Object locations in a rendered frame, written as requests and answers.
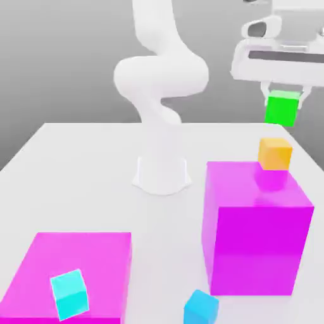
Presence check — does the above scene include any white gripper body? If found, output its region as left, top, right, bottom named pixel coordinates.
left=229, top=39, right=324, bottom=89

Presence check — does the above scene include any small green cube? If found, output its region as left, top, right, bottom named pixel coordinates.
left=263, top=89, right=302, bottom=127

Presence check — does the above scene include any small orange cube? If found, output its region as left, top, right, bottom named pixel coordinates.
left=258, top=137, right=294, bottom=171

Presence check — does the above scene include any small blue cube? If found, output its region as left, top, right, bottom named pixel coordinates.
left=183, top=289, right=220, bottom=324

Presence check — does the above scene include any small cyan cube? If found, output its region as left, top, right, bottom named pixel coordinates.
left=49, top=268, right=90, bottom=321

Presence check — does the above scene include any tall large magenta box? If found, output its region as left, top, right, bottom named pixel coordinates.
left=201, top=161, right=315, bottom=296

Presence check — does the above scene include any low large magenta box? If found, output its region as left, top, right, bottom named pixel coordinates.
left=0, top=232, right=133, bottom=324

